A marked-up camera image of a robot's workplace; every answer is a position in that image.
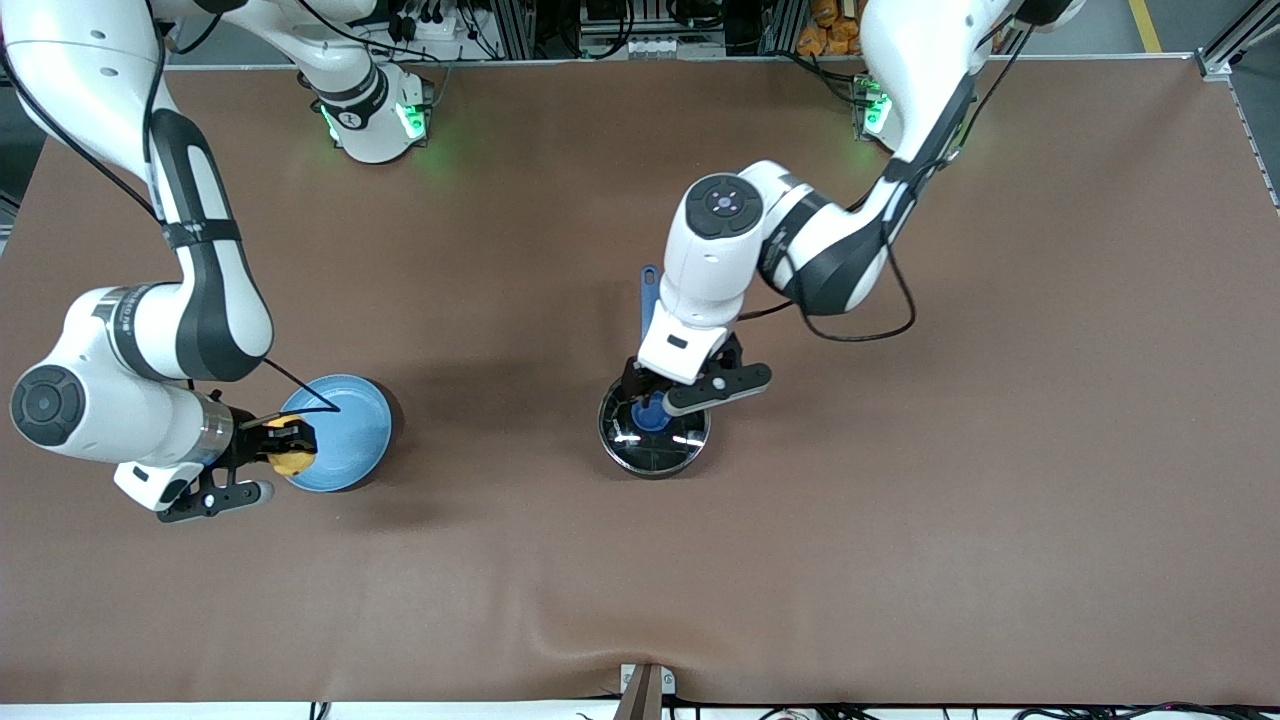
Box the yellow potato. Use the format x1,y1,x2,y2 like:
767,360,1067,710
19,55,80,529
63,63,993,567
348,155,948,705
264,414,317,478

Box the glass lid with blue knob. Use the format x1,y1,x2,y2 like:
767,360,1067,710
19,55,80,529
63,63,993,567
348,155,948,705
599,385,711,477

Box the blue round plate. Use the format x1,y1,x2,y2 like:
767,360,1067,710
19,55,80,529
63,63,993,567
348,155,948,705
278,374,396,493

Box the brown table cloth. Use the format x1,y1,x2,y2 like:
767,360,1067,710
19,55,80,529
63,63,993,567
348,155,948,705
0,55,1280,706

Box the orange packaged items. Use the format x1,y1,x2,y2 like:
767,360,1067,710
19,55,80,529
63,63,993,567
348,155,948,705
797,0,867,58

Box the white power strip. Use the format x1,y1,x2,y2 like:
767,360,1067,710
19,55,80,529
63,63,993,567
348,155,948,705
385,0,483,46

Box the black pot with blue handle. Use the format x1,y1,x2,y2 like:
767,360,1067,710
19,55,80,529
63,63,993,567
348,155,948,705
597,265,712,480

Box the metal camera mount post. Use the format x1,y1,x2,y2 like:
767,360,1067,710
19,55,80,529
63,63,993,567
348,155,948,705
618,663,677,720

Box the aluminium frame post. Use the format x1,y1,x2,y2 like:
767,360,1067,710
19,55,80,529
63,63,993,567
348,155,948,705
760,0,809,56
490,0,537,59

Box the aluminium frame corner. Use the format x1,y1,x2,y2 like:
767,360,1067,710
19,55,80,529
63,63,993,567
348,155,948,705
1195,0,1280,83

